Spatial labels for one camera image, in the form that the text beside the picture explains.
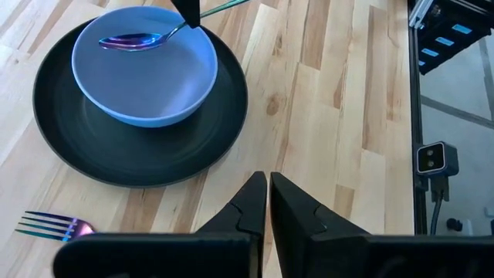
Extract lilac round bowl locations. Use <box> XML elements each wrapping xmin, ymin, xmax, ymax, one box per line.
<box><xmin>71</xmin><ymin>5</ymin><xmax>219</xmax><ymax>129</ymax></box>

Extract grey table-level camera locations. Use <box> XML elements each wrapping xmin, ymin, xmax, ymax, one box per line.
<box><xmin>414</xmin><ymin>141</ymin><xmax>460</xmax><ymax>178</ymax></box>

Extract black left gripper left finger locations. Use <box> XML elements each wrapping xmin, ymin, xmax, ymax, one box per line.
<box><xmin>52</xmin><ymin>171</ymin><xmax>269</xmax><ymax>278</ymax></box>

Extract iridescent metal spoon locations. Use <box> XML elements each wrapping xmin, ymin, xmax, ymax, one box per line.
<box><xmin>98</xmin><ymin>0</ymin><xmax>252</xmax><ymax>53</ymax></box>

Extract iridescent metal fork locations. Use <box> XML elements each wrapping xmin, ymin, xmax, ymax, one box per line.
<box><xmin>14</xmin><ymin>210</ymin><xmax>97</xmax><ymax>243</ymax></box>

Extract black round plate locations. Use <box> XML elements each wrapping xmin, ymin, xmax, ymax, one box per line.
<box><xmin>32</xmin><ymin>15</ymin><xmax>249</xmax><ymax>189</ymax></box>

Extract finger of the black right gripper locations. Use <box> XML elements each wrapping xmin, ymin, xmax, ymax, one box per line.
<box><xmin>171</xmin><ymin>0</ymin><xmax>202</xmax><ymax>30</ymax></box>

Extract black metal table frame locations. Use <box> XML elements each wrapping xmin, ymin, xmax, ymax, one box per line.
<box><xmin>407</xmin><ymin>22</ymin><xmax>430</xmax><ymax>236</ymax></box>

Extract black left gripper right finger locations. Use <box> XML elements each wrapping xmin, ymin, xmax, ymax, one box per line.
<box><xmin>269</xmin><ymin>171</ymin><xmax>494</xmax><ymax>278</ymax></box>

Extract silver aluminium strip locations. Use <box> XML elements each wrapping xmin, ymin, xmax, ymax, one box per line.
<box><xmin>408</xmin><ymin>0</ymin><xmax>435</xmax><ymax>29</ymax></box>

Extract black camera cable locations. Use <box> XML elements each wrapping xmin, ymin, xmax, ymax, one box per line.
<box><xmin>428</xmin><ymin>175</ymin><xmax>452</xmax><ymax>236</ymax></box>

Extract black box with blue labels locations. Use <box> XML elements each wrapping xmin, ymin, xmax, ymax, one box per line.
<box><xmin>408</xmin><ymin>0</ymin><xmax>494</xmax><ymax>76</ymax></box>

